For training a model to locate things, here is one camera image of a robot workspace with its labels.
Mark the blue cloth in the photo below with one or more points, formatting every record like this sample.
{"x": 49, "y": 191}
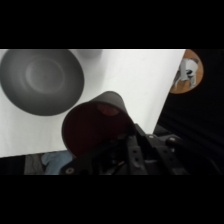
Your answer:
{"x": 56, "y": 163}

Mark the grey bowl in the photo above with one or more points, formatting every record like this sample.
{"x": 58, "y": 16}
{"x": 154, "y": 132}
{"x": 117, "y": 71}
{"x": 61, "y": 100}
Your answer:
{"x": 41, "y": 81}

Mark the brown plastic cup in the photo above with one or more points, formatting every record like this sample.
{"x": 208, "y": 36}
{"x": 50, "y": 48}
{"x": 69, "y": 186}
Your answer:
{"x": 90, "y": 130}

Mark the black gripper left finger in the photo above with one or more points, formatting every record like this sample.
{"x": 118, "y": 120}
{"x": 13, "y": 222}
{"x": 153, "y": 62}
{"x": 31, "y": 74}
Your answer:
{"x": 90, "y": 163}

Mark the black curtain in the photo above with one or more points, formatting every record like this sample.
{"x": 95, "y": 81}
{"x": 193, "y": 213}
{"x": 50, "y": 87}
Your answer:
{"x": 196, "y": 133}

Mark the round wooden dog plaque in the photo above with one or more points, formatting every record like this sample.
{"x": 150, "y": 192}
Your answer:
{"x": 187, "y": 73}

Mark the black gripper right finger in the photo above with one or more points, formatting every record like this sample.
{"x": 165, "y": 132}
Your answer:
{"x": 146, "y": 156}

